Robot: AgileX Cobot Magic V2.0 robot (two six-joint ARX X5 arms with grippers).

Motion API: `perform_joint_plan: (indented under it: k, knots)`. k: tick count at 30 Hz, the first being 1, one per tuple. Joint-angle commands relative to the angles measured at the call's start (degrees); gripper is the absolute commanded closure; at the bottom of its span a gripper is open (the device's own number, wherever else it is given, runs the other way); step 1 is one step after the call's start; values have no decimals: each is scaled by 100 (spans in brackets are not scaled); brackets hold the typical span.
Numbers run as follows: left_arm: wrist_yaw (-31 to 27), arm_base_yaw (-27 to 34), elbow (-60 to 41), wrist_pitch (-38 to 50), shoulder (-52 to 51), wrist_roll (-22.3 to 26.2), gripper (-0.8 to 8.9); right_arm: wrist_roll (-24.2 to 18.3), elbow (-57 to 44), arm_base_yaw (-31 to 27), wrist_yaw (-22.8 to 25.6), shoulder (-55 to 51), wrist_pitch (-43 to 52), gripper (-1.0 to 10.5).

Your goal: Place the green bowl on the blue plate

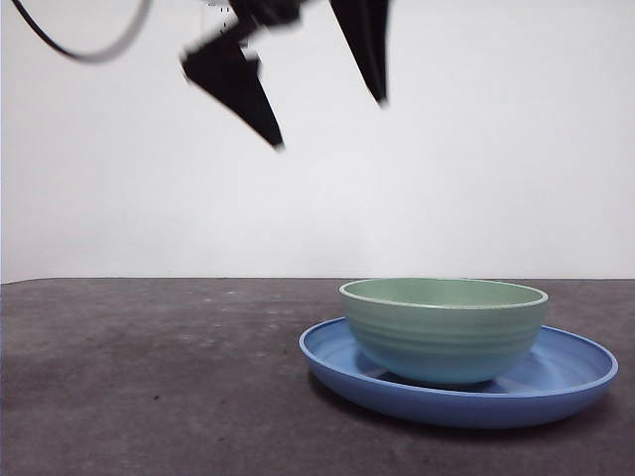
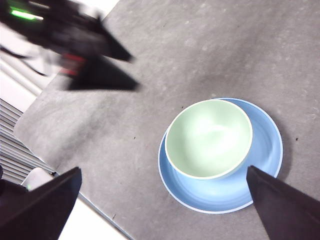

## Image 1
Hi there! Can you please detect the green ribbed bowl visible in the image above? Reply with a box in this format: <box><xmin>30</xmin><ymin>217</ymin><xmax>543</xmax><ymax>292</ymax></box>
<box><xmin>338</xmin><ymin>277</ymin><xmax>550</xmax><ymax>389</ymax></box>

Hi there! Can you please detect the blue round plate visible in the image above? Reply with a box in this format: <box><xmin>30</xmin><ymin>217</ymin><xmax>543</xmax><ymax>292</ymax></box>
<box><xmin>298</xmin><ymin>316</ymin><xmax>620</xmax><ymax>430</ymax></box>

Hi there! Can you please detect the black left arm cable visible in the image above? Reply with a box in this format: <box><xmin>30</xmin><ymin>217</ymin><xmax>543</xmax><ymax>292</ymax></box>
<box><xmin>9</xmin><ymin>0</ymin><xmax>155</xmax><ymax>64</ymax></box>

